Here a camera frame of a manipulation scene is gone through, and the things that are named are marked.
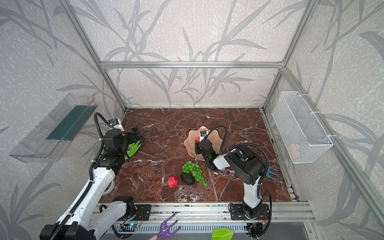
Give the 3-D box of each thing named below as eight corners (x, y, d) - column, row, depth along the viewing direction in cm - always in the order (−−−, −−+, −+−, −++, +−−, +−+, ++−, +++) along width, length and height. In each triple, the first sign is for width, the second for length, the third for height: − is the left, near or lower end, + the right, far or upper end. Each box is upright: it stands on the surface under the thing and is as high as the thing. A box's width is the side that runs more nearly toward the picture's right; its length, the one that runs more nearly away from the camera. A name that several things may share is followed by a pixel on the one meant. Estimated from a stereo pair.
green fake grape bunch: (181, 171, 89) (181, 168, 85) (188, 162, 93) (187, 158, 89) (205, 187, 84) (206, 184, 80) (211, 177, 87) (212, 173, 83)
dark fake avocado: (180, 185, 84) (180, 183, 81) (181, 175, 87) (181, 172, 84) (195, 185, 84) (194, 183, 81) (195, 175, 87) (195, 172, 84)
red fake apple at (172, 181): (168, 188, 83) (166, 186, 79) (169, 178, 86) (168, 176, 83) (176, 188, 83) (175, 186, 79) (177, 178, 86) (177, 176, 83)
